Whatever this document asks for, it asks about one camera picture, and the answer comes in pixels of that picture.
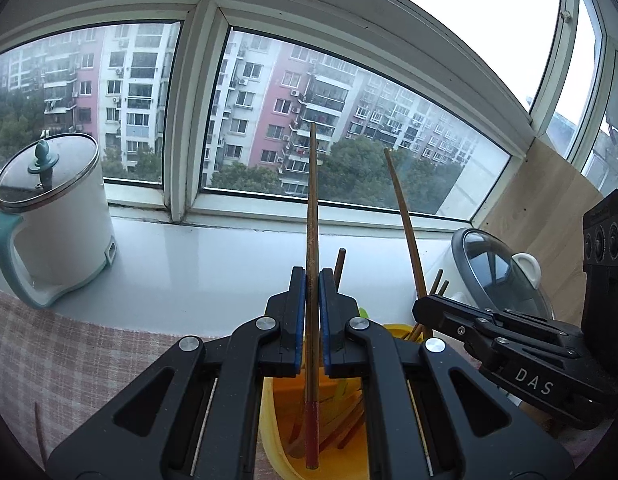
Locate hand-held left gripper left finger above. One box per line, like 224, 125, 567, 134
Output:
46, 267, 307, 480

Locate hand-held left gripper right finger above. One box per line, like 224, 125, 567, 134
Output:
318, 268, 574, 480

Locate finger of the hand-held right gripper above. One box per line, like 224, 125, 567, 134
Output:
412, 294, 618, 430

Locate yellow plastic container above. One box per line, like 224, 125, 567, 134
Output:
259, 322, 430, 480

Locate white floral rice cooker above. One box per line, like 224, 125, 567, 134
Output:
431, 227, 557, 326

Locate light wooden board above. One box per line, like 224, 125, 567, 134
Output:
471, 137, 604, 328

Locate pink checked tablecloth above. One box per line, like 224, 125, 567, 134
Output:
0, 285, 270, 480

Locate white teal electric pot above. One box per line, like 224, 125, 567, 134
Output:
0, 132, 117, 310

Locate white window frame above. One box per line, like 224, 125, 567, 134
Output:
0, 0, 618, 233

